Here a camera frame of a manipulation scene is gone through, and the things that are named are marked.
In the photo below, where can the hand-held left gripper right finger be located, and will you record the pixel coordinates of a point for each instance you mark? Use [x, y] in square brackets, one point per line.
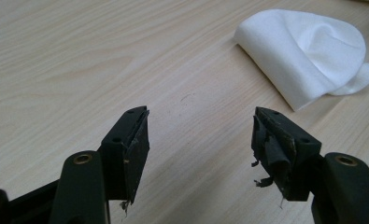
[285, 149]

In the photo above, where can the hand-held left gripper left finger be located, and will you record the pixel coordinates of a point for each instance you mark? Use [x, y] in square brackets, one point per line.
[126, 155]

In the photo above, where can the white ankle sock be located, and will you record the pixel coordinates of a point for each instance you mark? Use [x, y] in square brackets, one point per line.
[300, 53]

